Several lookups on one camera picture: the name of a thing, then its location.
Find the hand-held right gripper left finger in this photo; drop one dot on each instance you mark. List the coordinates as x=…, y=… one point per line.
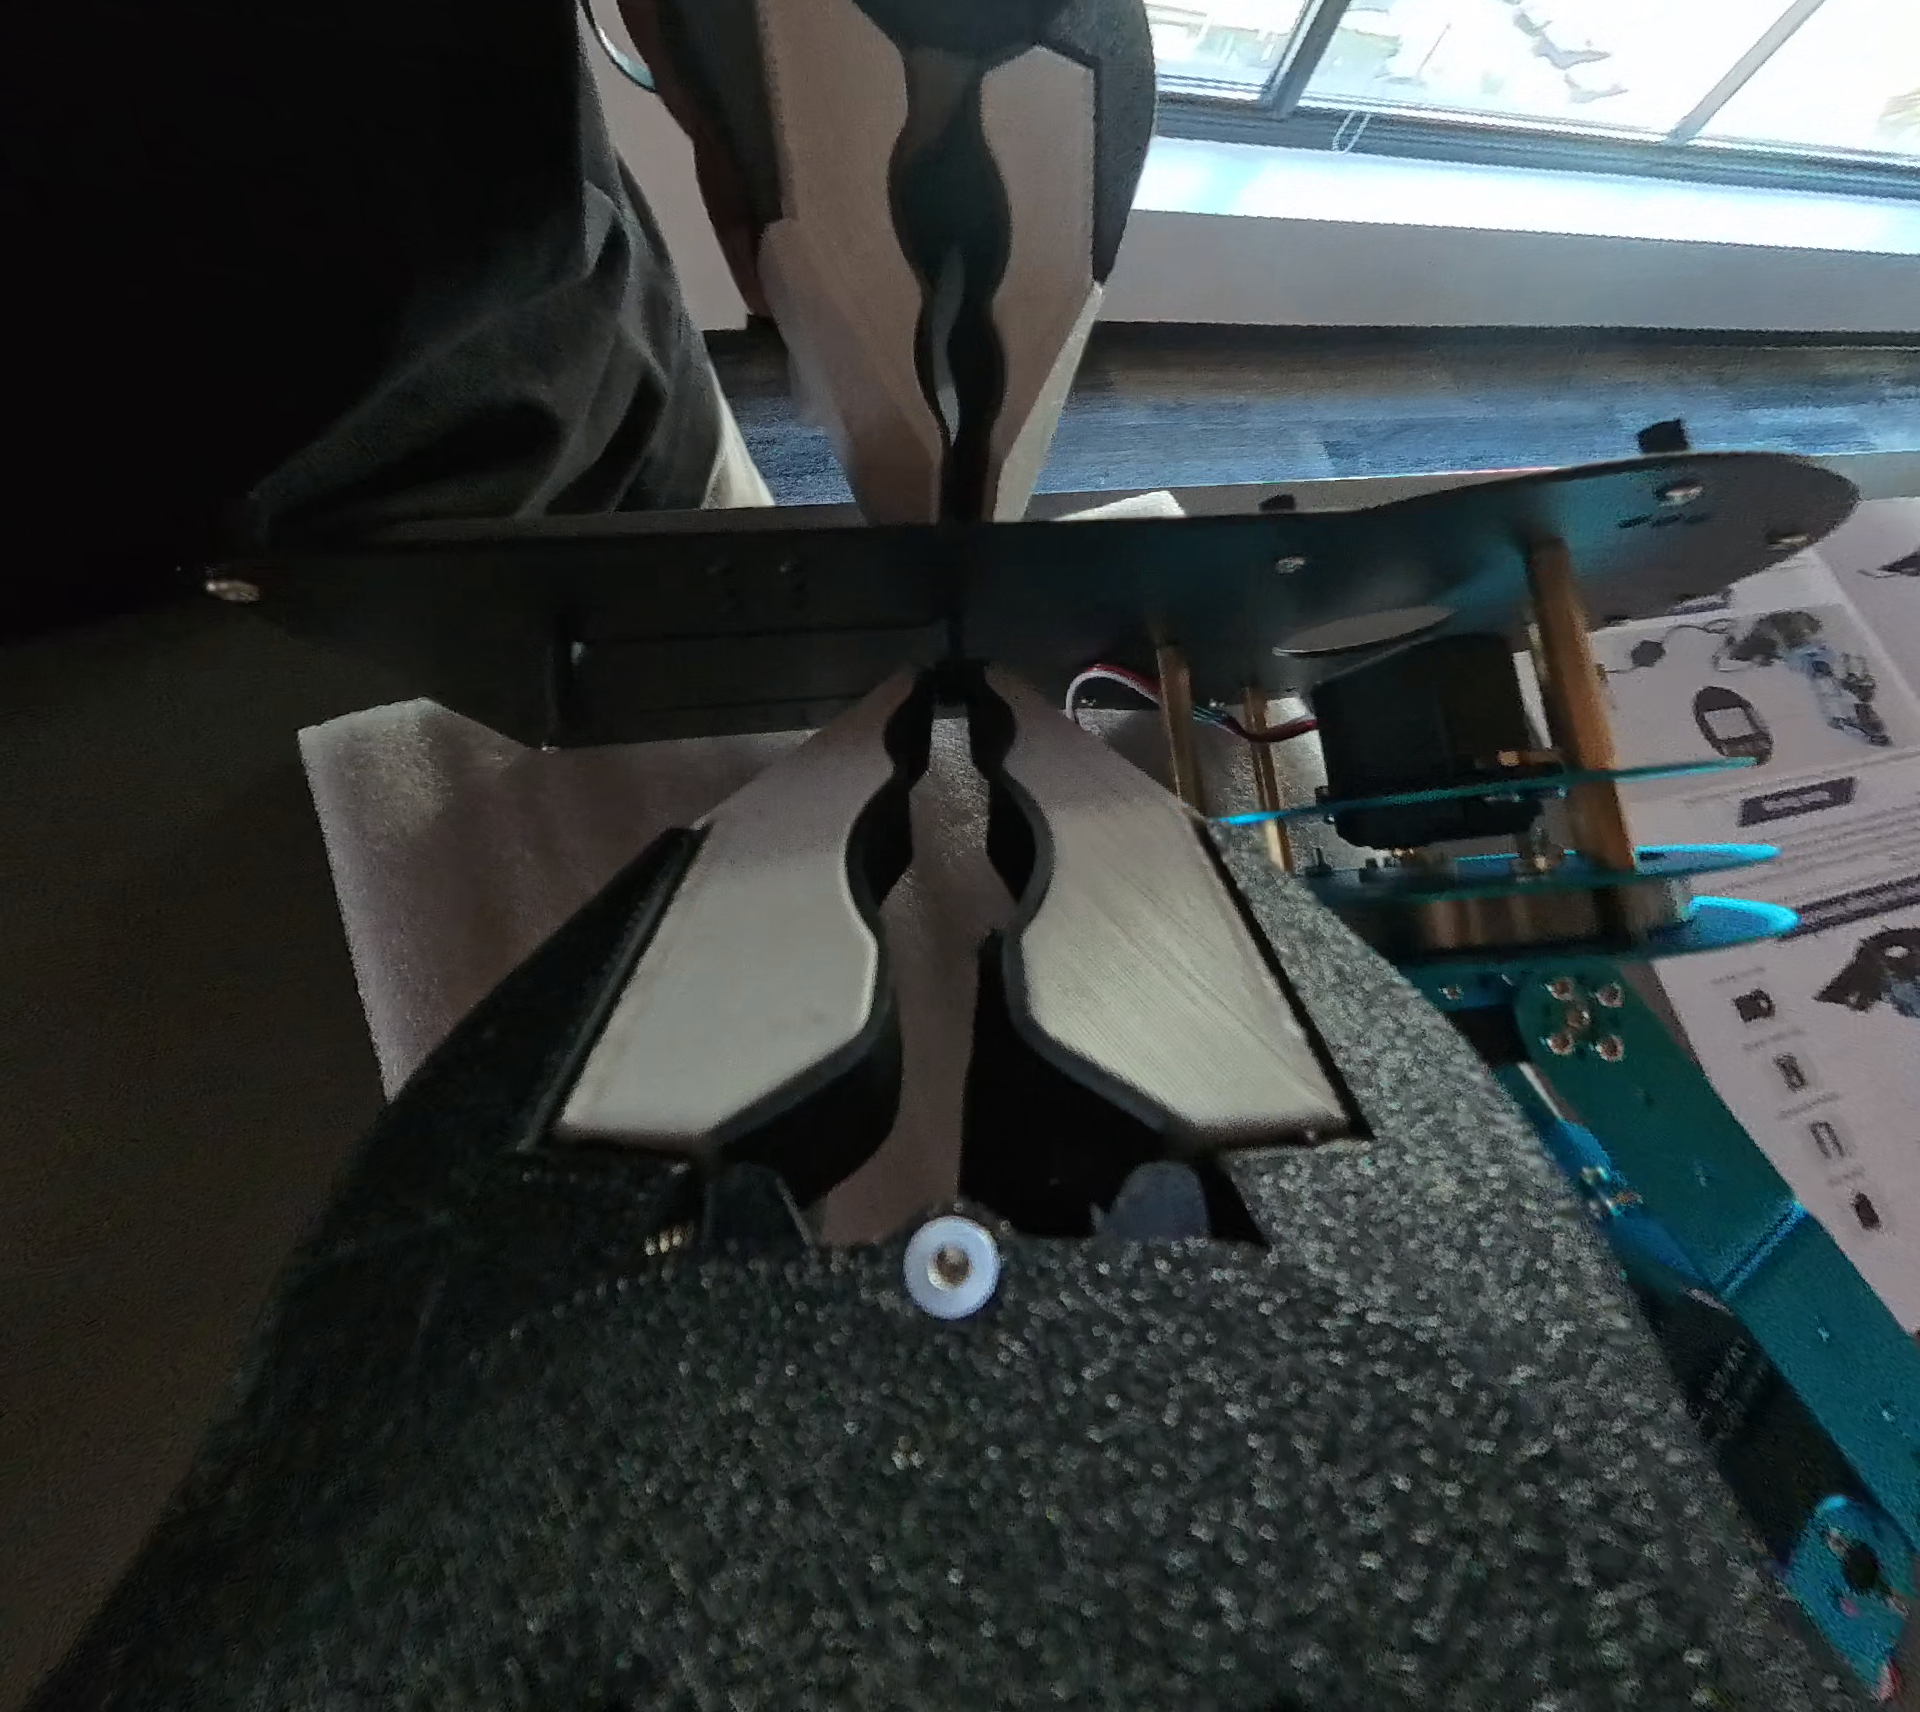
x=734, y=977

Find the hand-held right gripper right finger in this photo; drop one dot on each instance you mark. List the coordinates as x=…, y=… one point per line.
x=1170, y=992

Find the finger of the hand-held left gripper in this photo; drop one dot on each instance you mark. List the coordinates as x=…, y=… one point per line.
x=840, y=243
x=1042, y=243

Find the small black standoff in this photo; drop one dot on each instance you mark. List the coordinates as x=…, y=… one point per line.
x=950, y=688

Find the blue toy robot arm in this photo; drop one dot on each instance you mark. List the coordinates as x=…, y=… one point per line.
x=675, y=586

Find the dark grey desk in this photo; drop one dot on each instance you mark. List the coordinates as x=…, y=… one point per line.
x=150, y=916

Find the person's left hand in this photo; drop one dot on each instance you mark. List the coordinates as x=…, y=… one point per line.
x=712, y=197

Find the blue wristband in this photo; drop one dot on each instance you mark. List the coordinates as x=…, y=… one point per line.
x=608, y=46

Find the white foam sheet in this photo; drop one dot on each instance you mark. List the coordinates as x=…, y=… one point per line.
x=450, y=813

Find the printed instruction manual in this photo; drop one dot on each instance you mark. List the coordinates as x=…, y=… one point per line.
x=1801, y=753

